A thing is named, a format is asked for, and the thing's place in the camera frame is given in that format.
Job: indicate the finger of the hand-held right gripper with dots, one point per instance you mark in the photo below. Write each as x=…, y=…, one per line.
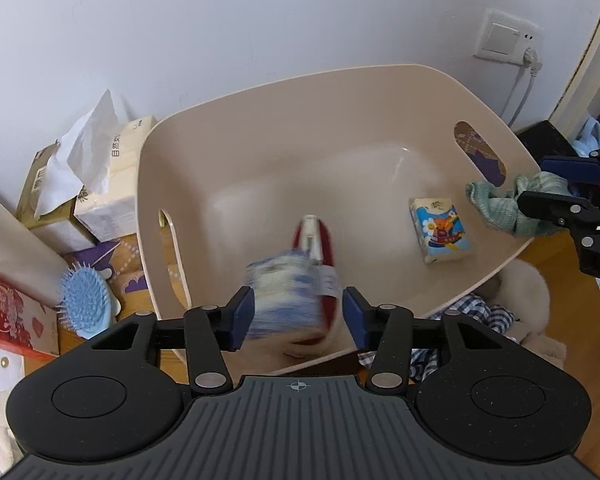
x=545, y=205
x=570, y=166

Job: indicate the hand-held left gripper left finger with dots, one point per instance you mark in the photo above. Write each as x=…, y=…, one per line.
x=242, y=317

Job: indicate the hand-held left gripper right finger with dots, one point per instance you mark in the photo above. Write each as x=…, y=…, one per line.
x=355, y=320

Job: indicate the green cloth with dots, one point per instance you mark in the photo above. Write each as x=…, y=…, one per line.
x=495, y=205

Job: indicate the blue white tissue packet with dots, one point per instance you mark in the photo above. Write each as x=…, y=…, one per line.
x=285, y=290

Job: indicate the beige plastic basket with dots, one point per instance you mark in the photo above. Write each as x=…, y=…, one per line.
x=280, y=160

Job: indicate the wooden desktop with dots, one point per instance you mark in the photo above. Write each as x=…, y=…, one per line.
x=580, y=320

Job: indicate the light blue headphones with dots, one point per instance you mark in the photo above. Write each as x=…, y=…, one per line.
x=587, y=137

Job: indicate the black mat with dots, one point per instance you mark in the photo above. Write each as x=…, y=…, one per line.
x=545, y=142

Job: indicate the red white oblong case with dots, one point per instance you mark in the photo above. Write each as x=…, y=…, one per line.
x=325, y=242

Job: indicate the white shelf unit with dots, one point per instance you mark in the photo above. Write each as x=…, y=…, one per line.
x=587, y=60

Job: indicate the cartoon print tissue packet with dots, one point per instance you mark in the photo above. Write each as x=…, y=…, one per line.
x=440, y=232

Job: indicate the white power plug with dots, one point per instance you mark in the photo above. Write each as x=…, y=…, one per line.
x=532, y=62

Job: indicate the blue checked cloth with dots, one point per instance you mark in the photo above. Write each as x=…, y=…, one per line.
x=480, y=315

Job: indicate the light blue hairbrush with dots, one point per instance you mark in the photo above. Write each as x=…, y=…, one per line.
x=82, y=300

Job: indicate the cream tissue pack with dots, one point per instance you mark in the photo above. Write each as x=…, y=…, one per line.
x=120, y=195

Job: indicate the brown tissue pack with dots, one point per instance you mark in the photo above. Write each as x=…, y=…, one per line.
x=50, y=190

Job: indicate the red printed box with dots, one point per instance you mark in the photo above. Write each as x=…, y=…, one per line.
x=10, y=310

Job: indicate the white wall switch socket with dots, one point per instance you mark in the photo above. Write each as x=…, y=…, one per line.
x=502, y=35

